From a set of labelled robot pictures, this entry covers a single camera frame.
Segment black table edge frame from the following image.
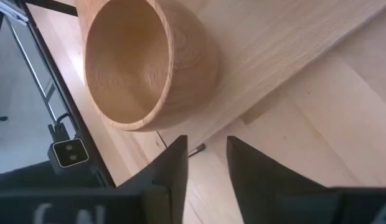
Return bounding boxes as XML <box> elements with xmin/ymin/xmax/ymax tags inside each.
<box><xmin>0</xmin><ymin>0</ymin><xmax>116</xmax><ymax>191</ymax></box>

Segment small black table camera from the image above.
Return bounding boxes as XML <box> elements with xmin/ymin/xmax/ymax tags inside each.
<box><xmin>47</xmin><ymin>138</ymin><xmax>90</xmax><ymax>175</ymax></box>

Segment wooden block with holes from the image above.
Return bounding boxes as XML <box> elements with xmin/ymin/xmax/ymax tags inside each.
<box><xmin>75</xmin><ymin>0</ymin><xmax>220</xmax><ymax>133</ymax></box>

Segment black camera cable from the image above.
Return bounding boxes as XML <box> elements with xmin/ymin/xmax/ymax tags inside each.
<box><xmin>48</xmin><ymin>112</ymin><xmax>72</xmax><ymax>142</ymax></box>

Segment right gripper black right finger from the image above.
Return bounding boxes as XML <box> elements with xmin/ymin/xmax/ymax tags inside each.
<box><xmin>226</xmin><ymin>136</ymin><xmax>340</xmax><ymax>224</ymax></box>

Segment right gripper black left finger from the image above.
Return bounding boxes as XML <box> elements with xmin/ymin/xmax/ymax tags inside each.
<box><xmin>116</xmin><ymin>135</ymin><xmax>189</xmax><ymax>224</ymax></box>

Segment black metal frame shelf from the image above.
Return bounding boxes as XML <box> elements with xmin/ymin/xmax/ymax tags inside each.
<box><xmin>24</xmin><ymin>0</ymin><xmax>386</xmax><ymax>157</ymax></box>

